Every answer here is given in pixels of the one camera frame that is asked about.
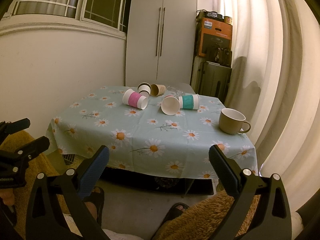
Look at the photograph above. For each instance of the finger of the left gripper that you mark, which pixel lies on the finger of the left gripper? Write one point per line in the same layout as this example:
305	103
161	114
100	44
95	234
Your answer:
9	128
33	148

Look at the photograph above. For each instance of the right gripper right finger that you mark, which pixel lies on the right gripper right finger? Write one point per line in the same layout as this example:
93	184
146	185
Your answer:
271	220

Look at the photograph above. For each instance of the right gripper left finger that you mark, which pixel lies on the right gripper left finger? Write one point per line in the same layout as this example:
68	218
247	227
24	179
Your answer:
45	219

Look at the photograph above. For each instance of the pink sleeve paper cup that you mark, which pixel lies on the pink sleeve paper cup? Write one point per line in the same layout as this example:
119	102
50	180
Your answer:
135	99

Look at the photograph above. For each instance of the black banded white paper cup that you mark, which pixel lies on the black banded white paper cup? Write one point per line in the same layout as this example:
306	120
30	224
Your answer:
144	89

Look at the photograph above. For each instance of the teal sleeve paper cup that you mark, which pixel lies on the teal sleeve paper cup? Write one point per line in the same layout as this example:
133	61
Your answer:
191	101

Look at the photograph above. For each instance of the brown kraft paper cup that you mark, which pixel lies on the brown kraft paper cup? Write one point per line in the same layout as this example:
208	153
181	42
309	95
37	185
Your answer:
157	90

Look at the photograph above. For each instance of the red striped white paper cup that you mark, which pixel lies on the red striped white paper cup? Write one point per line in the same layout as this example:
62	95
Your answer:
170	105

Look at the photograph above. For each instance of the yellow fluffy blanket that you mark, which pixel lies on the yellow fluffy blanket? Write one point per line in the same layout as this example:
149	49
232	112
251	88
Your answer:
197	222

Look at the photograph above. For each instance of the black left slipper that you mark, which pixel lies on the black left slipper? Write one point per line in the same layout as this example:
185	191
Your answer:
95	203

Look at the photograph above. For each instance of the black slipper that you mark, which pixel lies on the black slipper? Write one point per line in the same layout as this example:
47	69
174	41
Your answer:
175	211
95	203

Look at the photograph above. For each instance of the black right slipper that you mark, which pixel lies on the black right slipper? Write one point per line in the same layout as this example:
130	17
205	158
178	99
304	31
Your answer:
175	211

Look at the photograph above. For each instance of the beige ceramic mug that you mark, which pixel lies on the beige ceramic mug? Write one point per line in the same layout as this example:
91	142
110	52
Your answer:
232	121

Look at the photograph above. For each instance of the daisy print blue tablecloth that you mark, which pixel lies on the daisy print blue tablecloth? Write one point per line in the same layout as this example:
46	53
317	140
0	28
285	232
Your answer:
147	141

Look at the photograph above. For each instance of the cream curtain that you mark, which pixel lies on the cream curtain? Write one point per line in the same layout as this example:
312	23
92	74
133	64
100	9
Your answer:
275	83

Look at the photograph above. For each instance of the dark grey suitcase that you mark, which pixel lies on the dark grey suitcase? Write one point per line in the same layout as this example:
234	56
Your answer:
210	79

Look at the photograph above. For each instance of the white framed window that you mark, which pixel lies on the white framed window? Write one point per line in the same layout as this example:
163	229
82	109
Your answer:
112	13

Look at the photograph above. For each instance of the black handbag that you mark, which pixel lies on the black handbag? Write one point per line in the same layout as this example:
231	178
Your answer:
221	56

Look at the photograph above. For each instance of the white double door wardrobe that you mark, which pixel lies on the white double door wardrobe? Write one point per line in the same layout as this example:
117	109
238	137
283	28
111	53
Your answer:
160	41

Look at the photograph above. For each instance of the orange cardboard box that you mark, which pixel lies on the orange cardboard box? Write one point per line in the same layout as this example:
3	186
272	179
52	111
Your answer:
211	32

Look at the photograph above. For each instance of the gold tin can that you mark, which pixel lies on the gold tin can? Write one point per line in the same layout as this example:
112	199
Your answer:
228	20

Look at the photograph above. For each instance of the black bag on box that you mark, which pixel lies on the black bag on box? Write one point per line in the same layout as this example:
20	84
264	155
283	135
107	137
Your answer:
208	14

